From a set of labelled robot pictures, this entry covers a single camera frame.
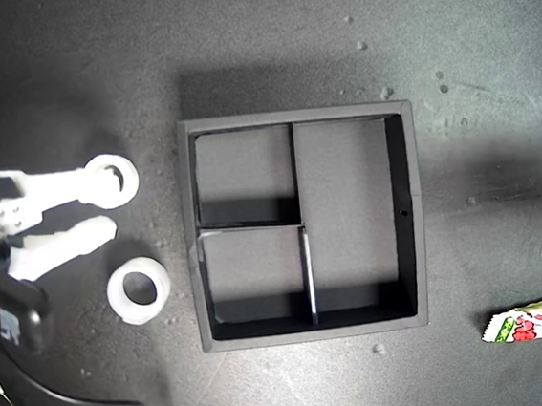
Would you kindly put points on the green printed snack bar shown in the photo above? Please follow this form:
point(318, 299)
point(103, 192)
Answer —
point(527, 324)

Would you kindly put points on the black tray with wells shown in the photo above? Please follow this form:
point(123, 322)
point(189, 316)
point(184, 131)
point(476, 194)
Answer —
point(346, 181)

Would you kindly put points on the black camera box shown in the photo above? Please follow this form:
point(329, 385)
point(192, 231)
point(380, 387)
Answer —
point(17, 309)

